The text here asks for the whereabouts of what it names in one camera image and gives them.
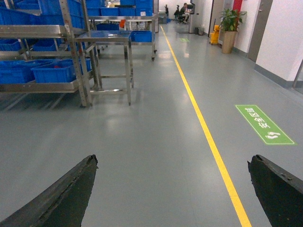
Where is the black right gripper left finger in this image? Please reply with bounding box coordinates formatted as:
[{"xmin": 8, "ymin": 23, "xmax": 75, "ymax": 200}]
[{"xmin": 0, "ymin": 155, "xmax": 98, "ymax": 227}]

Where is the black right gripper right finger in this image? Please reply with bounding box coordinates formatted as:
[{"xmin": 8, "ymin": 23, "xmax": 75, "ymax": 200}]
[{"xmin": 248, "ymin": 155, "xmax": 303, "ymax": 227}]

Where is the blue bin on bottom shelf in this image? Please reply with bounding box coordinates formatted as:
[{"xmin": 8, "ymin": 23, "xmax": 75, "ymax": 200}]
[{"xmin": 31, "ymin": 59, "xmax": 76, "ymax": 83}]

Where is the steel shelf rack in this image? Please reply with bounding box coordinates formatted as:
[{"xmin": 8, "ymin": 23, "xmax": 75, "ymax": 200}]
[{"xmin": 0, "ymin": 0, "xmax": 91, "ymax": 107}]

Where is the stainless steel table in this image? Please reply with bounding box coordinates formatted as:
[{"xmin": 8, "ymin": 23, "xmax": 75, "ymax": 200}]
[{"xmin": 75, "ymin": 30, "xmax": 134, "ymax": 105}]

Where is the yellow mop bucket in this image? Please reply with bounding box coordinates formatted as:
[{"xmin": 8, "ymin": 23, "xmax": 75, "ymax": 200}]
[{"xmin": 209, "ymin": 25, "xmax": 220, "ymax": 45}]

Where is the tall potted plant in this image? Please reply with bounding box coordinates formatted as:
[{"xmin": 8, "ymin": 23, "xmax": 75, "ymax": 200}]
[{"xmin": 220, "ymin": 8, "xmax": 247, "ymax": 54}]

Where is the seated person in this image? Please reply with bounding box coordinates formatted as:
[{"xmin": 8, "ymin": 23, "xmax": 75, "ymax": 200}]
[{"xmin": 179, "ymin": 3, "xmax": 189, "ymax": 23}]

